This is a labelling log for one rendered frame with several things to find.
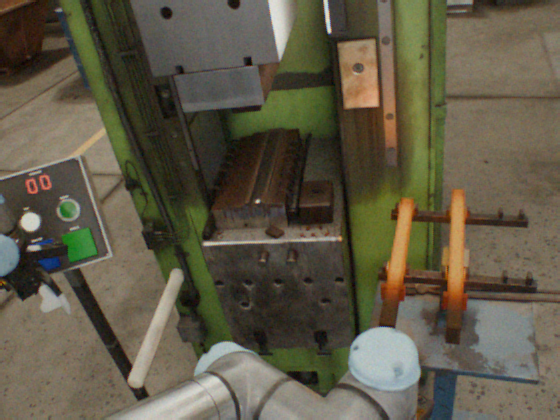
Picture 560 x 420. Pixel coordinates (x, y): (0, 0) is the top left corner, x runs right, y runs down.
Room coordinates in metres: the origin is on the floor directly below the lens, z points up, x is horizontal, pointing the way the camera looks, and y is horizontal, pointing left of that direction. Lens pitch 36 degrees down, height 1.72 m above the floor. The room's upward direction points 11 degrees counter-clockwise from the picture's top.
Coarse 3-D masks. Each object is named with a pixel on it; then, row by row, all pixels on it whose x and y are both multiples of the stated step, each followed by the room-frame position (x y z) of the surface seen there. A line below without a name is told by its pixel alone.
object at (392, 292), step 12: (408, 204) 0.94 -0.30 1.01; (408, 216) 0.89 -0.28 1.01; (396, 228) 0.86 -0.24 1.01; (408, 228) 0.85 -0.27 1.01; (396, 240) 0.82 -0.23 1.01; (408, 240) 0.82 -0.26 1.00; (396, 252) 0.78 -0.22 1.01; (396, 264) 0.74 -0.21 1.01; (396, 276) 0.71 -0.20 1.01; (384, 288) 0.68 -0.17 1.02; (396, 288) 0.67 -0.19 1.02; (384, 300) 0.65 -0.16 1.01; (396, 300) 0.64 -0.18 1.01; (384, 312) 0.62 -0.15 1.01; (396, 312) 0.63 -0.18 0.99; (384, 324) 0.59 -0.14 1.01
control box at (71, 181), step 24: (48, 168) 1.14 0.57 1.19; (72, 168) 1.14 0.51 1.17; (0, 192) 1.10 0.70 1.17; (24, 192) 1.10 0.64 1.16; (48, 192) 1.10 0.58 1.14; (72, 192) 1.11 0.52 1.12; (96, 192) 1.17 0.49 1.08; (48, 216) 1.07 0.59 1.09; (96, 216) 1.08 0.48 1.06; (96, 240) 1.04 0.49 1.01; (72, 264) 1.01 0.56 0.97; (0, 288) 0.97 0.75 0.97
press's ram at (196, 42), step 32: (160, 0) 1.11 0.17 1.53; (192, 0) 1.10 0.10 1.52; (224, 0) 1.08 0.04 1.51; (256, 0) 1.06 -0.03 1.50; (288, 0) 1.32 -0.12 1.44; (160, 32) 1.12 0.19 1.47; (192, 32) 1.10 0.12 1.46; (224, 32) 1.08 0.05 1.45; (256, 32) 1.07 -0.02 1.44; (288, 32) 1.24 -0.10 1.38; (160, 64) 1.12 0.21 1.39; (192, 64) 1.10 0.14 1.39; (224, 64) 1.09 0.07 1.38; (256, 64) 1.07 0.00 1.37
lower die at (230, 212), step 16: (256, 144) 1.43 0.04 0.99; (240, 160) 1.36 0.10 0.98; (256, 160) 1.32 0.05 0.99; (288, 160) 1.28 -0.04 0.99; (240, 176) 1.25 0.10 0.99; (256, 176) 1.22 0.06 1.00; (272, 176) 1.21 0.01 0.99; (288, 176) 1.19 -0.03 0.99; (224, 192) 1.19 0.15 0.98; (240, 192) 1.16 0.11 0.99; (272, 192) 1.13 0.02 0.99; (224, 208) 1.11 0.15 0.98; (240, 208) 1.10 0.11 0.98; (256, 208) 1.09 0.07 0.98; (272, 208) 1.08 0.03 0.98; (224, 224) 1.11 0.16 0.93; (240, 224) 1.10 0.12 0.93; (256, 224) 1.09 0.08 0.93; (272, 224) 1.08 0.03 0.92
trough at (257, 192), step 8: (272, 136) 1.47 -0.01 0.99; (272, 144) 1.41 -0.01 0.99; (264, 152) 1.35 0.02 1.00; (272, 152) 1.36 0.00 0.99; (264, 160) 1.32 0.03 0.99; (272, 160) 1.31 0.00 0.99; (264, 168) 1.27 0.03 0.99; (264, 176) 1.23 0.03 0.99; (256, 184) 1.19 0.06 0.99; (264, 184) 1.19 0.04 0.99; (256, 192) 1.15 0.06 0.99
